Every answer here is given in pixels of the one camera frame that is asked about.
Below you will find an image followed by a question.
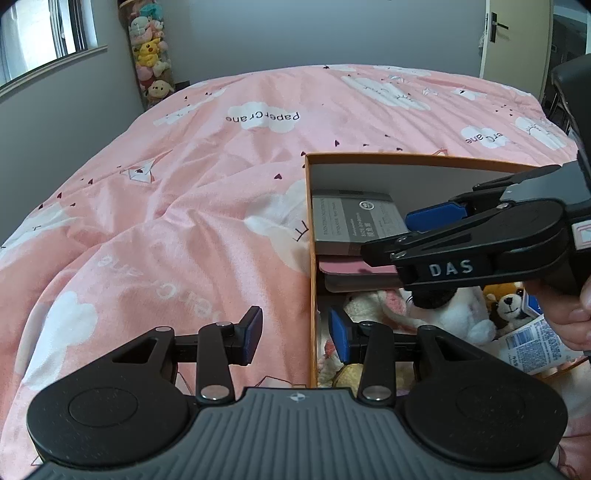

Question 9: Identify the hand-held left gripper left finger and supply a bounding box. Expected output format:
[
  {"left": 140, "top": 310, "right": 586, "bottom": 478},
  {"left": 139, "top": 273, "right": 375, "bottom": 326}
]
[{"left": 111, "top": 305, "right": 265, "bottom": 406}]

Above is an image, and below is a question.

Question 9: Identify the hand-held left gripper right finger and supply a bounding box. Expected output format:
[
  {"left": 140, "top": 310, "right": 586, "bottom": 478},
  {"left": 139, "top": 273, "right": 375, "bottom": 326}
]
[{"left": 328, "top": 308, "right": 485, "bottom": 406}]

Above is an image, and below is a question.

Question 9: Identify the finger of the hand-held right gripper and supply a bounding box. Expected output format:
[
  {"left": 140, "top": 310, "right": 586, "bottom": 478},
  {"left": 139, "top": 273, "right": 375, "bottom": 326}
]
[
  {"left": 405, "top": 161, "right": 579, "bottom": 234},
  {"left": 360, "top": 204, "right": 514, "bottom": 268}
]

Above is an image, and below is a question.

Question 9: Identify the pink wallet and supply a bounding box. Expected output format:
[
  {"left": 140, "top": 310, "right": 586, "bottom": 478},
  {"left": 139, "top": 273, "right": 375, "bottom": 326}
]
[{"left": 318, "top": 254, "right": 403, "bottom": 294}]

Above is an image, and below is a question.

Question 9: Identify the orange cardboard box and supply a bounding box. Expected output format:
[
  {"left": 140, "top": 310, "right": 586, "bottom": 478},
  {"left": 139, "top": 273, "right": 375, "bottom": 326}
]
[{"left": 302, "top": 151, "right": 591, "bottom": 389}]

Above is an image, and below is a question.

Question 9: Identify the white pink crochet bunny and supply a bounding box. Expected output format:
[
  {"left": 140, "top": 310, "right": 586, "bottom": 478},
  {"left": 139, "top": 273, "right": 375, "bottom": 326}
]
[{"left": 318, "top": 288, "right": 421, "bottom": 389}]

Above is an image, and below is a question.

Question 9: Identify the grey package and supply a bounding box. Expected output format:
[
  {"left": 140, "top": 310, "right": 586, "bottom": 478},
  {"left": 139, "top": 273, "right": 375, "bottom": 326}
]
[{"left": 311, "top": 188, "right": 411, "bottom": 257}]

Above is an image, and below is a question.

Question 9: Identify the brown plush keychain blue tag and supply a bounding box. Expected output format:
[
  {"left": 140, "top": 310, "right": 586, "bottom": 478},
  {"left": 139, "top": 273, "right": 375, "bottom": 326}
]
[{"left": 482, "top": 281, "right": 544, "bottom": 331}]

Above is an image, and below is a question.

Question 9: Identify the white round plush toy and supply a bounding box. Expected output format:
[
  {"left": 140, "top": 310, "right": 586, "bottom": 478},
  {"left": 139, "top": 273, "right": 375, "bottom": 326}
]
[{"left": 406, "top": 286, "right": 498, "bottom": 347}]

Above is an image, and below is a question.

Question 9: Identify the white tube printed label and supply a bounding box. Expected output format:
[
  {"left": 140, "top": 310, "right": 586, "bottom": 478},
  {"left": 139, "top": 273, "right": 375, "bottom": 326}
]
[{"left": 496, "top": 316, "right": 587, "bottom": 377}]

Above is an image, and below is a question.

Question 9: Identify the person's right hand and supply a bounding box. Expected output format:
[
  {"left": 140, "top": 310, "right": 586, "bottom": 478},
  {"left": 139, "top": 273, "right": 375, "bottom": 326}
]
[{"left": 529, "top": 277, "right": 591, "bottom": 354}]

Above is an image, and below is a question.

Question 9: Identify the pink printed blanket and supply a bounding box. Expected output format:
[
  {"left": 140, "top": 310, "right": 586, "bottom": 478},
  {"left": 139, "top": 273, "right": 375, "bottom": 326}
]
[{"left": 0, "top": 64, "right": 591, "bottom": 480}]

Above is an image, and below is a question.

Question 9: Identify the white door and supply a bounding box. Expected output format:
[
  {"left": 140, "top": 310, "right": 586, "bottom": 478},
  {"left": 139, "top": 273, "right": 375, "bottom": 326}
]
[{"left": 478, "top": 0, "right": 555, "bottom": 100}]

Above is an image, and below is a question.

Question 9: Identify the column of plush toys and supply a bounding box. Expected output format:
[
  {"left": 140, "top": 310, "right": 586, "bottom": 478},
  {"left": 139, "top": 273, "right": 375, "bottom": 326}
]
[{"left": 117, "top": 0, "right": 176, "bottom": 110}]

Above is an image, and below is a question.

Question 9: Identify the window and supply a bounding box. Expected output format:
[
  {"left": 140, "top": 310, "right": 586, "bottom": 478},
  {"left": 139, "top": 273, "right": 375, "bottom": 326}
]
[{"left": 0, "top": 0, "right": 110, "bottom": 91}]

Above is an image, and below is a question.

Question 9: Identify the black door handle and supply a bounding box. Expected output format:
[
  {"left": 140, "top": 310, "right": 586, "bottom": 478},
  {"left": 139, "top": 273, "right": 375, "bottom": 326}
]
[{"left": 485, "top": 11, "right": 511, "bottom": 45}]

